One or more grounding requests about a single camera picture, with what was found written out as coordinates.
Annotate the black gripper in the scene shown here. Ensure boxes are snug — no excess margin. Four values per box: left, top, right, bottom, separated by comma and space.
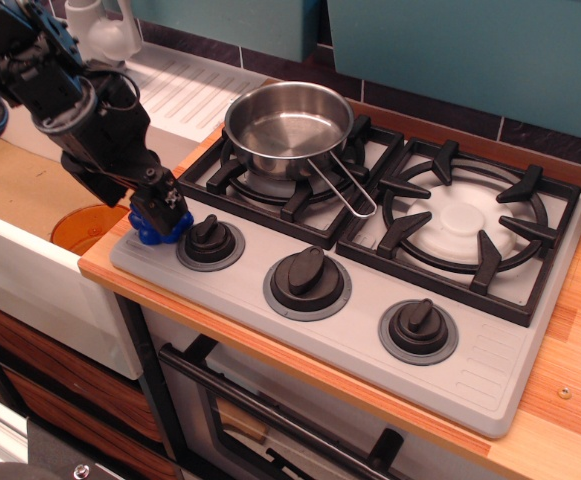
59, 62, 190, 237

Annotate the blue toy blueberry cluster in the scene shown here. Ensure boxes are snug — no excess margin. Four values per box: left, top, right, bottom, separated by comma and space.
128, 202, 194, 246

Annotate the stainless steel pan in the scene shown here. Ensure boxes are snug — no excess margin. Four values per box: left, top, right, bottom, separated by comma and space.
224, 81, 378, 219

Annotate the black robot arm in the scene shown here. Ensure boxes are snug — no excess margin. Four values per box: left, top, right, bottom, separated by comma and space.
0, 1, 193, 245

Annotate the black left stove knob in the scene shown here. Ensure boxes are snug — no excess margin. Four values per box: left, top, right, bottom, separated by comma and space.
176, 214, 246, 272

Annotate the black stove knob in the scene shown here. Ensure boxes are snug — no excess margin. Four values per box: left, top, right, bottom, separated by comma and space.
378, 298, 459, 366
263, 246, 352, 322
176, 214, 246, 272

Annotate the black middle stove knob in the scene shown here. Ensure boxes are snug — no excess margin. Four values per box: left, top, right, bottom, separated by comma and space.
263, 246, 352, 322

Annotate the grey toy stove top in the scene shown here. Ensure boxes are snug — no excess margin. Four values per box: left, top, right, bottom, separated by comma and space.
108, 92, 581, 440

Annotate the black right stove knob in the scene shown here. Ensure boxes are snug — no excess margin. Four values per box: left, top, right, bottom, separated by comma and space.
378, 298, 459, 366

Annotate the orange plastic bowl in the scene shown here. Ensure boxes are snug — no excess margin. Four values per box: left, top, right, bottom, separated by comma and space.
50, 204, 129, 255

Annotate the white toy sink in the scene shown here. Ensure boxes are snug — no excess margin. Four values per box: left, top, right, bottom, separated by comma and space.
0, 45, 264, 380

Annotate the black left burner grate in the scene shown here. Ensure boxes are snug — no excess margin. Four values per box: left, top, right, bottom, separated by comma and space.
179, 115, 405, 249

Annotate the black burner grate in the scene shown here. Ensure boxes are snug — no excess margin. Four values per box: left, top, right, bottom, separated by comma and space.
179, 115, 405, 249
337, 139, 581, 327

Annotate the grey toy faucet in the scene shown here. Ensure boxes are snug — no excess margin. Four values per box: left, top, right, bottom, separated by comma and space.
65, 0, 143, 65

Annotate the wooden drawer front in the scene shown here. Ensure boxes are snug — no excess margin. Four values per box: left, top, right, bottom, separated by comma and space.
0, 310, 182, 479

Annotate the black right burner grate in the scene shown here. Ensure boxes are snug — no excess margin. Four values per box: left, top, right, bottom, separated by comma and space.
337, 139, 581, 327

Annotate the oven door with black handle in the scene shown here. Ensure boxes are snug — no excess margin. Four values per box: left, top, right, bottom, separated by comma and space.
158, 335, 476, 479

